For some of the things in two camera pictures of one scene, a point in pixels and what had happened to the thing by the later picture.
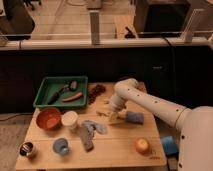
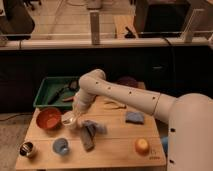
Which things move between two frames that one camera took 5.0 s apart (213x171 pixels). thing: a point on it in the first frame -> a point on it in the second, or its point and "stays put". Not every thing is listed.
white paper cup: [69, 118] stays put
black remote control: [87, 133] stays put
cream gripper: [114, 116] -> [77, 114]
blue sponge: [135, 117] stays put
